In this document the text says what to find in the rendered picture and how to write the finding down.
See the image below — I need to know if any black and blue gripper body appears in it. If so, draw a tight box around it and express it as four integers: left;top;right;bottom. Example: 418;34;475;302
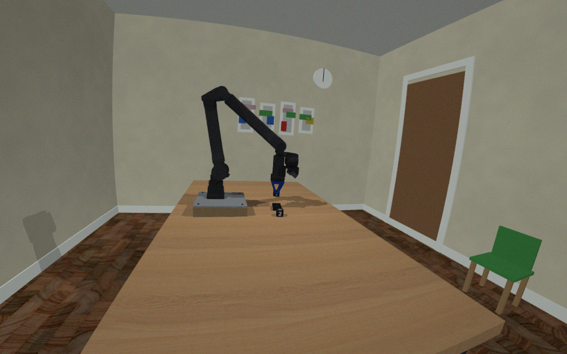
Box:
271;165;285;182

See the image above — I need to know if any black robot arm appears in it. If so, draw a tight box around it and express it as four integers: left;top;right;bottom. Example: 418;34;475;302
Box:
201;86;299;199

